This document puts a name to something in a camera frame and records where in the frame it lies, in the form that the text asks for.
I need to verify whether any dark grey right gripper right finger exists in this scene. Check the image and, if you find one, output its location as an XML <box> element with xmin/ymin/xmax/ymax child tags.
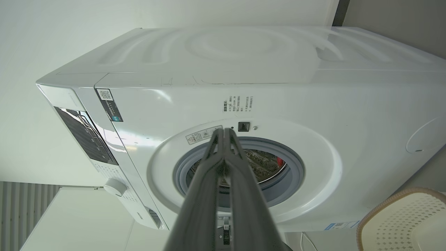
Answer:
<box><xmin>225</xmin><ymin>128</ymin><xmax>291</xmax><ymax>251</ymax></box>

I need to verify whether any thin white cable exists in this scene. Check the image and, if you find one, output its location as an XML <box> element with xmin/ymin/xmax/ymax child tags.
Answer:
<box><xmin>300</xmin><ymin>232</ymin><xmax>319</xmax><ymax>251</ymax></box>

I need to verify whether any round white filter cover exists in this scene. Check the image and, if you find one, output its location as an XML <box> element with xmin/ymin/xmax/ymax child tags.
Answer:
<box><xmin>406</xmin><ymin>117</ymin><xmax>446</xmax><ymax>154</ymax></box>

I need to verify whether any black baseboard strip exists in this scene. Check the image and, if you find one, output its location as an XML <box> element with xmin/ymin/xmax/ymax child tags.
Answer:
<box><xmin>332</xmin><ymin>0</ymin><xmax>351</xmax><ymax>27</ymax></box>

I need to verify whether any grey warning sticker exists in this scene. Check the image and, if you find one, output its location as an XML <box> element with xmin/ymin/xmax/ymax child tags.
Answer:
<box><xmin>185</xmin><ymin>125</ymin><xmax>223</xmax><ymax>145</ymax></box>

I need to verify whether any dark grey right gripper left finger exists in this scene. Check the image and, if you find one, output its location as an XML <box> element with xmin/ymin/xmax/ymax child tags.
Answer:
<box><xmin>164</xmin><ymin>128</ymin><xmax>225</xmax><ymax>251</ymax></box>

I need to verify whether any cream perforated laundry basket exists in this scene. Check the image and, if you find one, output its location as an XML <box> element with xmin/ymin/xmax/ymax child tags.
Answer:
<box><xmin>356</xmin><ymin>187</ymin><xmax>446</xmax><ymax>251</ymax></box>

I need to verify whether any white front-load washing machine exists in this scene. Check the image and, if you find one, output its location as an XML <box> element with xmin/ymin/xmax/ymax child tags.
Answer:
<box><xmin>36</xmin><ymin>26</ymin><xmax>446</xmax><ymax>232</ymax></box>

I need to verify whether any grey slatted wall panel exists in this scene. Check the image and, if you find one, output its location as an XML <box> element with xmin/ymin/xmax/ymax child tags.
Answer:
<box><xmin>0</xmin><ymin>181</ymin><xmax>61</xmax><ymax>251</ymax></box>

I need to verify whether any stainless steel washing machine drum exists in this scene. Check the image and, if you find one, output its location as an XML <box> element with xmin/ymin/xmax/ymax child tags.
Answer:
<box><xmin>190</xmin><ymin>149</ymin><xmax>288</xmax><ymax>185</ymax></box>

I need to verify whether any black washing machine control panel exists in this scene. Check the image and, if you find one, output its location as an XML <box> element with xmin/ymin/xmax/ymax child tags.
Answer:
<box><xmin>54</xmin><ymin>106</ymin><xmax>119</xmax><ymax>166</ymax></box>

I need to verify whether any small printed text label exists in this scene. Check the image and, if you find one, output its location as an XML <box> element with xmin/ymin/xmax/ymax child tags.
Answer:
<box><xmin>222</xmin><ymin>96</ymin><xmax>254</xmax><ymax>114</ymax></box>

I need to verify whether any dark QR code sticker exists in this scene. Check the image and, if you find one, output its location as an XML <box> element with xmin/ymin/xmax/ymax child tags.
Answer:
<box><xmin>95</xmin><ymin>89</ymin><xmax>124</xmax><ymax>122</ymax></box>

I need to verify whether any white cabinet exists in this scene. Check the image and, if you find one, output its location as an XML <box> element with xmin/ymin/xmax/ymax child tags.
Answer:
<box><xmin>19</xmin><ymin>187</ymin><xmax>171</xmax><ymax>251</ymax></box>

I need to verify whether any white washing machine dial knob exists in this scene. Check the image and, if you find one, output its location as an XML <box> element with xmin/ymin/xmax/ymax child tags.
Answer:
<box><xmin>103</xmin><ymin>178</ymin><xmax>128</xmax><ymax>197</ymax></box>

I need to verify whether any blue energy label sticker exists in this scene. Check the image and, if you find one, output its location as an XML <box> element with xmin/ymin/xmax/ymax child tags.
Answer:
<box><xmin>324</xmin><ymin>220</ymin><xmax>360</xmax><ymax>231</ymax></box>

